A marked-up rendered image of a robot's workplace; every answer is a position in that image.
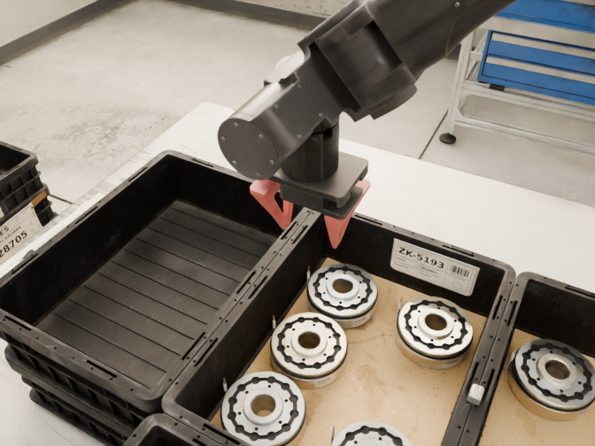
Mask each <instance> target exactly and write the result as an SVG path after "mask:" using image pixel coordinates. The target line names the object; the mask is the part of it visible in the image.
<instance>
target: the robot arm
mask: <svg viewBox="0 0 595 446"><path fill-rule="evenodd" d="M517 1H518V0H365V1H364V2H363V3H362V2H361V1H360V0H351V1H350V2H349V3H348V4H346V5H345V6H344V7H342V8H340V10H338V11H337V12H336V13H334V14H333V15H332V16H330V17H329V18H328V19H326V20H325V21H324V22H322V23H321V24H319V25H318V26H317V27H316V28H315V29H314V30H313V31H312V32H311V33H309V34H308V35H305V37H304V38H303V39H302V40H301V41H300V42H298V43H297V45H298V47H299V48H300V49H301V50H302V51H298V52H297V53H296V54H293V55H289V56H287V57H285V58H283V59H281V60H280V61H279V62H278V63H277V64H276V65H275V67H274V72H273V73H272V74H270V75H269V76H268V77H267V78H266V79H264V80H263V82H264V87H263V88H262V89H261V90H260V91H258V92H257V93H256V94H255V95H254V96H252V97H251V98H250V99H249V100H248V101H247V102H246V103H244V104H243V105H242V106H241V107H240V108H238V109H237V110H236V111H235V112H234V113H232V114H231V115H230V116H229V117H228V118H227V119H225V120H224V121H223V122H222V123H221V124H220V126H219V129H218V134H217V138H218V144H219V147H220V150H221V153H222V154H223V156H224V158H225V159H226V160H227V161H228V162H229V163H230V164H231V166H232V167H234V168H235V169H236V170H237V171H238V172H239V173H241V174H242V175H244V176H246V177H248V178H251V179H254V180H255V181H254V182H253V183H252V184H251V186H250V192H251V194H252V195H253V196H254V197H255V198H256V199H257V200H258V201H259V203H260V204H261V205H262V206H263V207H264V208H265V209H266V210H267V211H268V212H269V213H270V214H271V215H272V216H273V218H274V219H275V221H276V222H277V223H278V225H279V226H280V227H281V229H282V230H285V229H286V228H287V226H288V225H289V224H290V221H291V214H292V209H293V204H297V205H300V206H303V207H305V208H307V209H310V210H313V211H317V212H320V213H323V214H325V216H324V219H325V222H326V226H327V230H328V236H329V240H330V242H331V245H332V248H334V249H336V247H337V246H338V244H339V243H340V242H341V241H342V238H343V236H344V231H345V229H346V227H347V225H348V222H349V220H350V217H351V215H352V214H353V213H354V211H355V209H356V208H357V206H358V205H359V203H360V201H361V200H362V198H363V197H364V195H365V194H366V193H367V191H368V189H369V188H370V181H369V180H366V179H364V178H365V177H366V175H367V173H368V160H367V159H365V158H361V157H357V156H354V155H351V154H348V153H345V152H342V151H339V119H340V114H341V113H342V112H345V113H347V114H348V115H349V117H351V118H352V120H353V121H354V123H355V122H357V121H359V120H361V119H363V118H365V117H366V116H368V115H370V116H371V117H372V119H373V120H376V119H378V118H380V117H381V116H383V115H385V114H387V113H389V112H392V111H394V110H396V109H397V108H398V107H400V106H401V105H402V104H404V103H406V102H407V101H408V100H409V99H411V98H412V97H413V96H414V95H415V93H416V92H417V90H418V89H417V88H416V86H415V85H414V83H415V82H416V81H417V80H419V78H420V77H421V75H422V74H423V72H424V71H425V70H426V69H427V68H429V67H431V66H433V65H434V64H436V63H438V62H439V61H441V60H443V59H444V58H446V57H447V56H448V55H449V54H450V53H451V52H452V50H453V49H454V48H455V47H456V46H457V45H458V44H459V43H460V42H461V41H462V40H463V39H464V38H466V37H467V36H468V35H469V34H470V33H472V32H473V31H474V30H475V29H477V28H478V27H479V26H481V25H482V24H483V23H484V22H485V21H487V20H488V19H490V18H491V17H493V16H494V15H496V14H497V13H499V12H501V11H502V10H504V9H505V8H506V7H508V6H509V5H511V4H513V3H515V2H517ZM278 190H280V196H281V199H282V200H283V213H282V211H281V209H280V207H279V206H278V204H277V202H276V201H275V200H274V195H275V194H276V192H277V191H278Z"/></svg>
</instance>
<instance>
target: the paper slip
mask: <svg viewBox="0 0 595 446"><path fill-rule="evenodd" d="M46 196H47V195H46V193H45V191H44V190H43V191H42V192H41V193H40V194H39V195H38V196H37V197H35V198H34V199H33V200H32V201H31V202H30V203H29V205H27V206H26V207H25V208H24V209H22V210H21V211H19V212H18V213H17V214H15V215H14V216H13V217H12V218H10V219H9V220H8V221H6V222H5V223H4V224H3V225H2V226H0V262H1V261H3V260H4V259H5V258H7V257H8V256H9V255H10V254H11V253H12V252H13V251H14V250H15V249H17V248H18V247H19V246H20V245H21V244H22V243H23V242H25V241H26V240H27V239H29V238H30V237H31V236H32V235H34V234H35V233H36V232H38V231H39V230H40V229H42V228H43V227H42V225H41V223H40V221H39V219H38V218H37V216H36V214H35V210H34V207H35V206H36V205H38V204H39V203H40V202H41V201H42V200H43V199H44V198H45V197H46Z"/></svg>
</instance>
